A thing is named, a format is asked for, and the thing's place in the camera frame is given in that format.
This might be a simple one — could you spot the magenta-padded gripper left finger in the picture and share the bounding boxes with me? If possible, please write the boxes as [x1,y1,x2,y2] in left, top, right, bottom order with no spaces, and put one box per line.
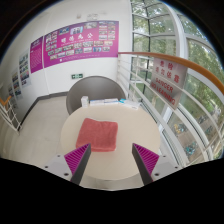
[43,143,92,186]

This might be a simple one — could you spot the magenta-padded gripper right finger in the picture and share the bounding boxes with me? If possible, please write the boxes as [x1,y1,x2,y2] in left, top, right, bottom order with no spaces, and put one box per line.
[131,142,183,187]

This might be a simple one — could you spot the small magenta text poster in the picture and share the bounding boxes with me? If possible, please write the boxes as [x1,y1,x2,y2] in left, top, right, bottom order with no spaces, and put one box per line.
[29,35,45,74]

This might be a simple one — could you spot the white photo wall panel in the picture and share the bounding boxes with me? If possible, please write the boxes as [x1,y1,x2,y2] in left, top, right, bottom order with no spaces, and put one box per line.
[18,50,32,88]
[11,68,23,100]

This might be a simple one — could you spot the small upright white box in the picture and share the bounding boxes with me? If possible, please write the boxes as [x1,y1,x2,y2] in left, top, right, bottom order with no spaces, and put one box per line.
[80,95,90,108]

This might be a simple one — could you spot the white stair railing orange handrail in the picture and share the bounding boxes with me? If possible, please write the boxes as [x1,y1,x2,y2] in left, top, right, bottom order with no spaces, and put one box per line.
[0,95,22,133]

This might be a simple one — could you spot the pink towel with white edge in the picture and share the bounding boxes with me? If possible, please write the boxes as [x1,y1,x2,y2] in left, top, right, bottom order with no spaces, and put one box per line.
[75,117,119,153]

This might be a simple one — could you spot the grey round-backed chair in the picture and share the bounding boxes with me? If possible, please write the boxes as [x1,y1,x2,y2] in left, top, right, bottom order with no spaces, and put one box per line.
[65,75,127,116]

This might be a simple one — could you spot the white warning sign red letters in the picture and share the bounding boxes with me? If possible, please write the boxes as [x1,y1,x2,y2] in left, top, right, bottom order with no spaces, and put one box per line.
[149,57,188,110]

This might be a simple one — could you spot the curved white railing orange handrail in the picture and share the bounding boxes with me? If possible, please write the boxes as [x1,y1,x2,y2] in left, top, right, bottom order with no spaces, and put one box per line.
[116,51,224,164]

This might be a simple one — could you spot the large magenta photo poster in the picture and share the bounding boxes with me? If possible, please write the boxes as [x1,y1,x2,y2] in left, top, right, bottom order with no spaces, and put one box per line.
[43,20,120,69]

